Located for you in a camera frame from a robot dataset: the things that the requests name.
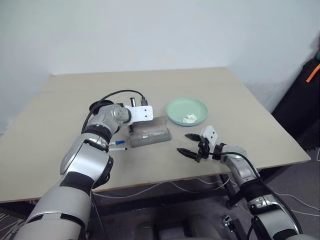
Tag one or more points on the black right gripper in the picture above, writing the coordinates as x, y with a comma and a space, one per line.
203, 151

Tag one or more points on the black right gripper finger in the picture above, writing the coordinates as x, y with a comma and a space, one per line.
133, 102

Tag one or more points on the white tissue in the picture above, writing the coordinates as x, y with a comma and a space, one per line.
189, 118

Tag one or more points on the green plastic plate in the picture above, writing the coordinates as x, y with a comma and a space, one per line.
180, 110

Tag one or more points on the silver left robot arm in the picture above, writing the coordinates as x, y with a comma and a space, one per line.
82, 160

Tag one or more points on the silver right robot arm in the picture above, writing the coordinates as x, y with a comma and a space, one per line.
240, 165

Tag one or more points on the blue capped white marker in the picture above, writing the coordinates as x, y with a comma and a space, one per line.
120, 142

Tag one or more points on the black capped white pen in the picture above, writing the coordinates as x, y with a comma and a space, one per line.
118, 149

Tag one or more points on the small black clamp device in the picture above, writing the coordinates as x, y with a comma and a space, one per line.
227, 219

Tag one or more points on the large black case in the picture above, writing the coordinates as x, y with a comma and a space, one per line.
300, 112

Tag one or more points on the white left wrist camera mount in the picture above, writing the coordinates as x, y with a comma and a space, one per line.
140, 113

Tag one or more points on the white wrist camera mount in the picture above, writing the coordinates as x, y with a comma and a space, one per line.
210, 135
140, 113

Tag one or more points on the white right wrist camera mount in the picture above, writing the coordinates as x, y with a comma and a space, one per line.
210, 135

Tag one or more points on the black metal table frame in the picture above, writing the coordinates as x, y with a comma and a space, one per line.
232, 192

